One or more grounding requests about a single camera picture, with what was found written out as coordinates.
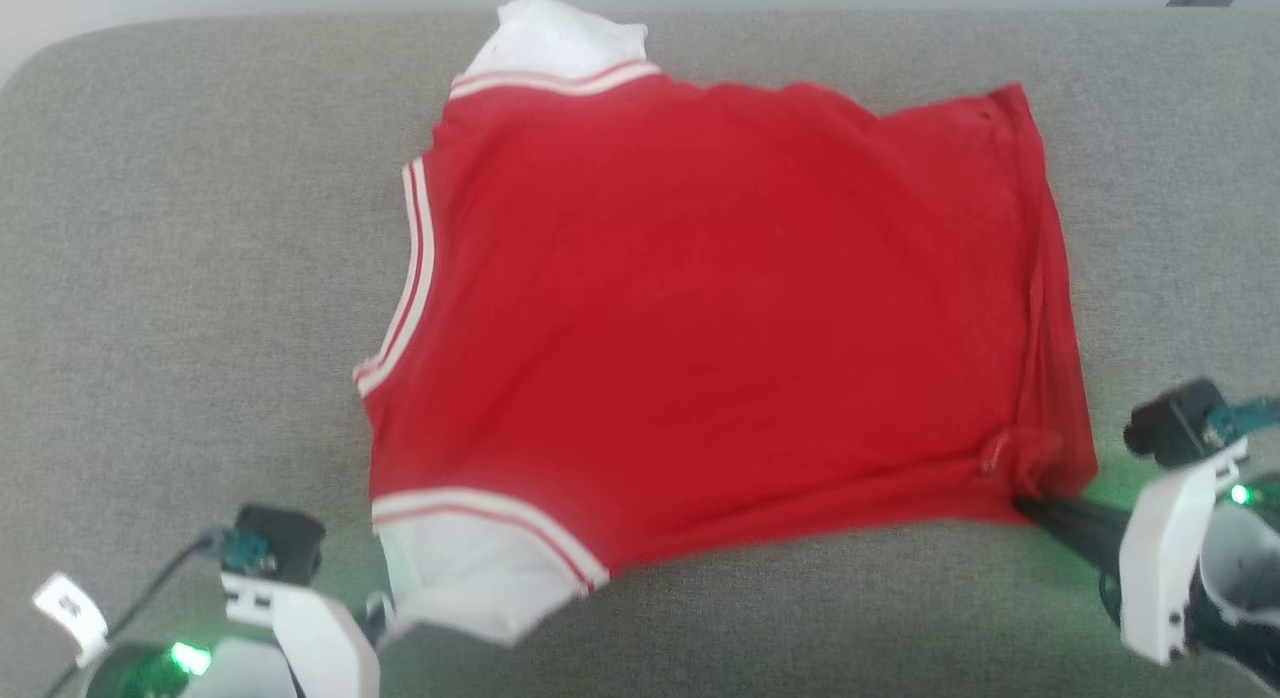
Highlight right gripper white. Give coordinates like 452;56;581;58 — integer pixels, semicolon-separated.
1012;443;1251;666

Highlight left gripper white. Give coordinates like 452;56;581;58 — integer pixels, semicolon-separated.
222;568;395;698

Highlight red white jersey shirt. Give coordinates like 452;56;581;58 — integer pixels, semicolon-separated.
353;0;1099;647

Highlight grey fabric sofa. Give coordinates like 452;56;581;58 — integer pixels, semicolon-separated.
0;8;1280;698

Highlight teal left cable connector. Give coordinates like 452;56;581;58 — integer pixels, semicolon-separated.
218;533;276;576

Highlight teal cable connector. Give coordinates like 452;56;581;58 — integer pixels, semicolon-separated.
1205;398;1280;444
218;533;276;576

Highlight teal right cable connector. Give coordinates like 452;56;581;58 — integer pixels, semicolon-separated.
1205;398;1280;444

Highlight black left camera cable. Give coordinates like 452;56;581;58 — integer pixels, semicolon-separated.
45;528;236;698

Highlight white cable label tag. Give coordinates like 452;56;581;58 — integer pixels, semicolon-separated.
32;573;108;669

